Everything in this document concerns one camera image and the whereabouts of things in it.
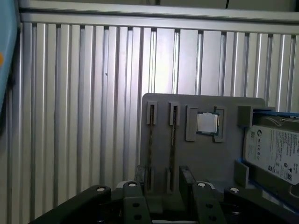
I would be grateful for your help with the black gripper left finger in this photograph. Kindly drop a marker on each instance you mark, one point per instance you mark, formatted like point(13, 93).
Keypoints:
point(133, 203)

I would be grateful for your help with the grey parts rack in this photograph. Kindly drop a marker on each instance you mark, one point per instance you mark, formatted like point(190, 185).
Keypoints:
point(205, 158)

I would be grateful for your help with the RAM stick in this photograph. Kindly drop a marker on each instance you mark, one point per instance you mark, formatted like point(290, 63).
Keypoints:
point(152, 144)
point(173, 144)

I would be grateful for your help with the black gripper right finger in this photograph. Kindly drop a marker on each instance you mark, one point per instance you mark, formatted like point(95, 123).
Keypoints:
point(205, 205)

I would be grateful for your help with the hard disk with blue carrier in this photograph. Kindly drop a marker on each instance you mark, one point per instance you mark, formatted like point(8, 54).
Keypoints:
point(271, 149)

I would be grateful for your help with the silver CPU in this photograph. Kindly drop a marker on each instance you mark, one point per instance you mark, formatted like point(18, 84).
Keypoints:
point(207, 123)

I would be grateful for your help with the pale blue teach pendant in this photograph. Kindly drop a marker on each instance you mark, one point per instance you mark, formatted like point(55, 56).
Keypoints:
point(7, 46)

